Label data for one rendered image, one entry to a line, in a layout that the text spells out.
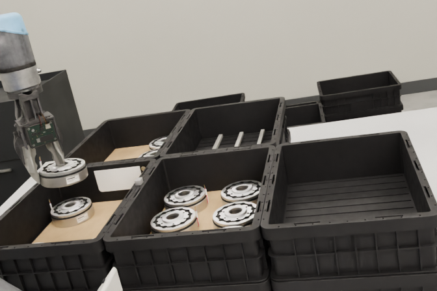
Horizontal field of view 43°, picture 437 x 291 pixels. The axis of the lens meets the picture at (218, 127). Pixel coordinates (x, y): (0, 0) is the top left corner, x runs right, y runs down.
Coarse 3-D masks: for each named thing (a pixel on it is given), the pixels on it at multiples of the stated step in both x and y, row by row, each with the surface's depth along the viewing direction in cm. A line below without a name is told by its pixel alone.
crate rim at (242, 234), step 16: (160, 160) 136; (272, 160) 123; (128, 208) 113; (256, 208) 103; (112, 224) 108; (256, 224) 97; (112, 240) 101; (128, 240) 101; (144, 240) 100; (160, 240) 99; (176, 240) 99; (192, 240) 98; (208, 240) 98; (224, 240) 97; (240, 240) 97; (256, 240) 96
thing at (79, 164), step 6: (54, 162) 126; (78, 162) 124; (84, 162) 123; (42, 168) 123; (48, 168) 122; (66, 168) 121; (72, 168) 120; (78, 168) 120; (42, 174) 119; (48, 174) 118; (54, 174) 118; (60, 174) 118
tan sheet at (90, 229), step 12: (96, 204) 143; (108, 204) 142; (96, 216) 136; (108, 216) 135; (48, 228) 135; (60, 228) 134; (72, 228) 132; (84, 228) 131; (96, 228) 130; (36, 240) 130; (48, 240) 129; (60, 240) 127
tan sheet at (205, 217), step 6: (210, 192) 137; (216, 192) 136; (210, 198) 134; (216, 198) 133; (210, 204) 131; (216, 204) 130; (204, 210) 128; (210, 210) 128; (198, 216) 126; (204, 216) 125; (210, 216) 125; (204, 222) 123; (210, 222) 122; (198, 228) 121; (204, 228) 120; (210, 228) 120
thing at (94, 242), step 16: (144, 160) 138; (144, 176) 128; (32, 192) 133; (128, 192) 121; (16, 208) 126; (80, 240) 104; (96, 240) 102; (0, 256) 107; (16, 256) 106; (32, 256) 106; (48, 256) 105
